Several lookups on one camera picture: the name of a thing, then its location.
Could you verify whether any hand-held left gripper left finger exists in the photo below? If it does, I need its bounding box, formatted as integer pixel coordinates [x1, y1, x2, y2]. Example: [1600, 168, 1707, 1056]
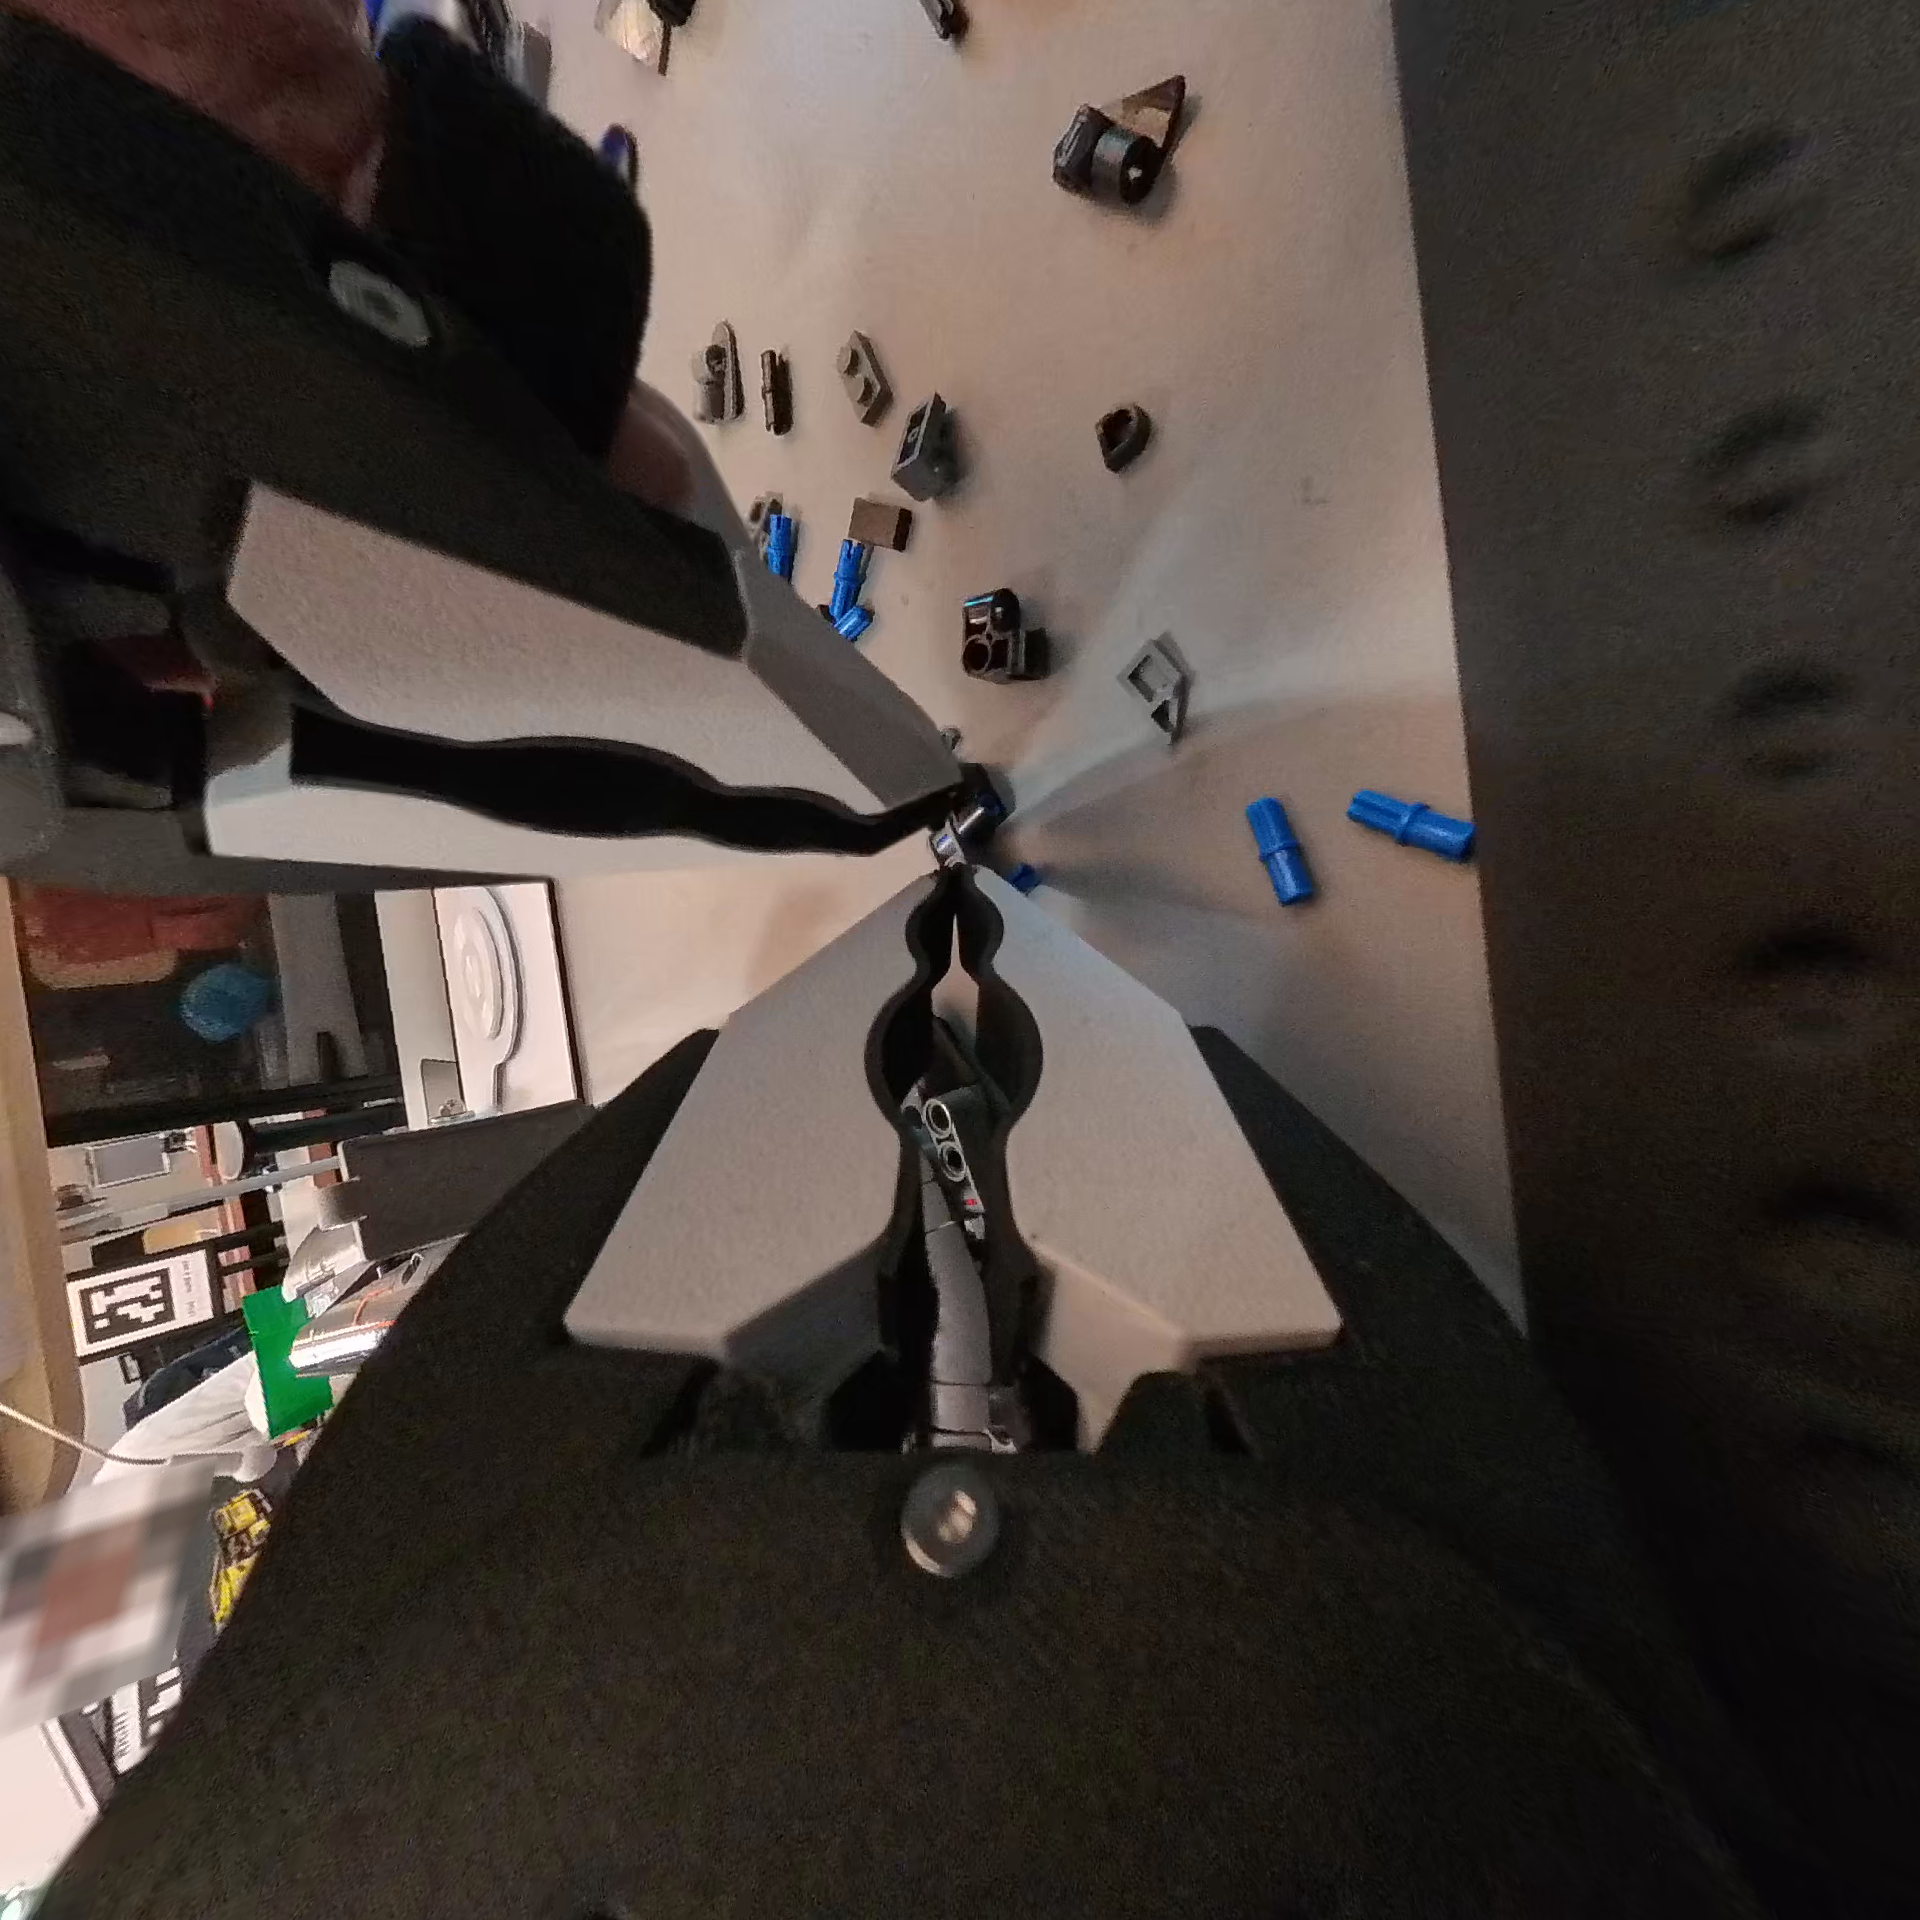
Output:
[563, 874, 961, 1447]

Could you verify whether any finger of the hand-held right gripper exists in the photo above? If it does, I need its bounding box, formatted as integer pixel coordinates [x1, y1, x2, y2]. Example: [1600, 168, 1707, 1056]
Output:
[197, 702, 940, 888]
[222, 480, 969, 823]

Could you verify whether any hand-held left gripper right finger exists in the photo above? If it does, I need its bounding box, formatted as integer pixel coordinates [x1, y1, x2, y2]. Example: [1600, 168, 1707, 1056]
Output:
[960, 871, 1343, 1447]

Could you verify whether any grey lego car model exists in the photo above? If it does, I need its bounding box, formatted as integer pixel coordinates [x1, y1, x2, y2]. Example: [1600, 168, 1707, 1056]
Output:
[276, 1021, 1038, 1454]

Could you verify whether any black lego axle pin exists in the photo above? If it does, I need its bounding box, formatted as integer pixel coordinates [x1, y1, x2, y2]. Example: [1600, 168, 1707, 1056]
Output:
[926, 762, 1004, 877]

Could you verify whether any blue lego pin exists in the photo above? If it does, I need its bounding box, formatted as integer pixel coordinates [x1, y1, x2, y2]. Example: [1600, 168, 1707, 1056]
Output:
[1241, 799, 1320, 910]
[1343, 788, 1477, 868]

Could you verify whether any person's right hand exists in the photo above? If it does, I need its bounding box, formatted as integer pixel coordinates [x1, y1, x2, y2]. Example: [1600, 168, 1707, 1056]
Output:
[60, 0, 702, 513]

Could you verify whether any white metal book stand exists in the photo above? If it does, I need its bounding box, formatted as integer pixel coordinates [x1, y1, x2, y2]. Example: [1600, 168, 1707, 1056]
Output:
[0, 877, 599, 1511]

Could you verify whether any green box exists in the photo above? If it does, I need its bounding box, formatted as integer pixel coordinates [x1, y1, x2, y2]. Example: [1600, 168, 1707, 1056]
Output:
[240, 1283, 341, 1437]

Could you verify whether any black white marker tag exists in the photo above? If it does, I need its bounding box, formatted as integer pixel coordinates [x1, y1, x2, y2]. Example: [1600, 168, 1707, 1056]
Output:
[65, 1257, 216, 1364]

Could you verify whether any white plastic bag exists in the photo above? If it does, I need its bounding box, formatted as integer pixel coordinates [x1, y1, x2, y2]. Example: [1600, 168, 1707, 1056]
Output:
[119, 1351, 281, 1491]

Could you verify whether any black dimpled mat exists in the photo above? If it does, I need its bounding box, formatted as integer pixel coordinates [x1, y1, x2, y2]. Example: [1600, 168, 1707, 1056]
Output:
[1385, 0, 1920, 1920]

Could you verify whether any yellow car picture booklet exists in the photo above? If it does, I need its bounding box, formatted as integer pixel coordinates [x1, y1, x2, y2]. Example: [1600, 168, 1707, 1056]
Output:
[209, 1484, 276, 1633]

